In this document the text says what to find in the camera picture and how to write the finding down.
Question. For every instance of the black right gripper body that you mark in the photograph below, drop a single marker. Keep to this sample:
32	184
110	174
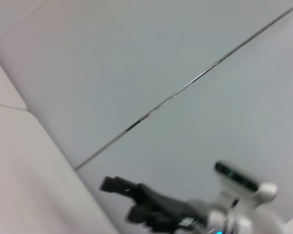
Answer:
171	204

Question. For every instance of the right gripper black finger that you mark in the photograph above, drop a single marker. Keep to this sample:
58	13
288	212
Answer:
118	186
141	215

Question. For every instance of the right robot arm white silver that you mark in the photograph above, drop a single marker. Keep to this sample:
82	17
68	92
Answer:
234	219

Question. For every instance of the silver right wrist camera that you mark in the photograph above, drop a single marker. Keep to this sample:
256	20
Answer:
239	182

